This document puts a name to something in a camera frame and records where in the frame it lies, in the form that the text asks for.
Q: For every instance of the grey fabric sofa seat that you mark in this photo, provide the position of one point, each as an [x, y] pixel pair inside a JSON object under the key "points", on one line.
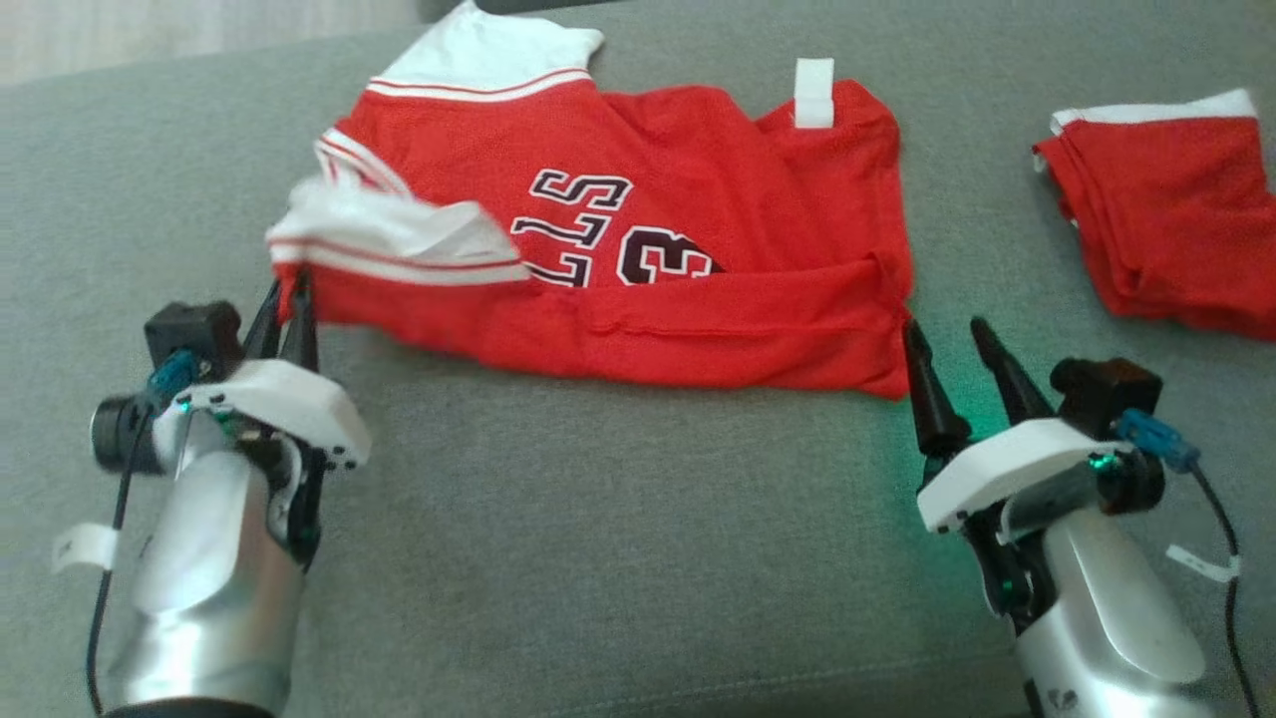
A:
{"points": [[618, 548]]}

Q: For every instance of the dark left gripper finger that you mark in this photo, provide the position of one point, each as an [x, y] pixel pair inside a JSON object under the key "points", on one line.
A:
{"points": [[264, 334], [302, 339]]}

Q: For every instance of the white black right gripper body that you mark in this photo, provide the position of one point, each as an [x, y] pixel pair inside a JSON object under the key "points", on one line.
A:
{"points": [[997, 469]]}

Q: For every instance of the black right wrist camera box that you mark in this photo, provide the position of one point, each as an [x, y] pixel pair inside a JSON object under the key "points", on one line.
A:
{"points": [[1107, 394]]}

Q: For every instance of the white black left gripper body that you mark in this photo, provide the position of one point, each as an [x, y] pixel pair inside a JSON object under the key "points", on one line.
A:
{"points": [[289, 399]]}

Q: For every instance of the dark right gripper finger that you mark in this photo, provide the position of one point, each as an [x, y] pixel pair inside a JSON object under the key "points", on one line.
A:
{"points": [[1017, 394], [932, 409]]}

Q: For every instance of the red white-banded shorts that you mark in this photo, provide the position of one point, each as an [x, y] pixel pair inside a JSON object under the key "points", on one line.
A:
{"points": [[1166, 219]]}

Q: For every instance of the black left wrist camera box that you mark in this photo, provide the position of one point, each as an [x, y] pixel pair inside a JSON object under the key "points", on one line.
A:
{"points": [[194, 329]]}

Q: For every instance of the red white basketball jersey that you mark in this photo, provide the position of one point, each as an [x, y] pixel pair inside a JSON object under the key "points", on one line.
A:
{"points": [[698, 329]]}

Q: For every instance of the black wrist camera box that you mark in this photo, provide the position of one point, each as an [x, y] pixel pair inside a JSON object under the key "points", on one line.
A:
{"points": [[1107, 394], [194, 329]]}

